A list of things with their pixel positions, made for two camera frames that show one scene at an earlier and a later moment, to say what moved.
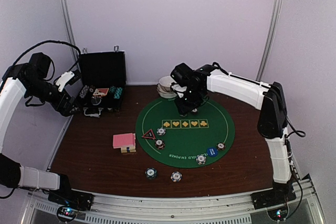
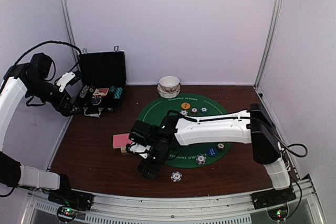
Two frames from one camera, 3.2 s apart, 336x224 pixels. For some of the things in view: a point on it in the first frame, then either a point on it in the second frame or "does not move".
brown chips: x=221 y=146 does not move
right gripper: x=184 y=109 → x=150 y=170
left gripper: x=64 y=110 does not move
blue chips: x=201 y=159 does not move
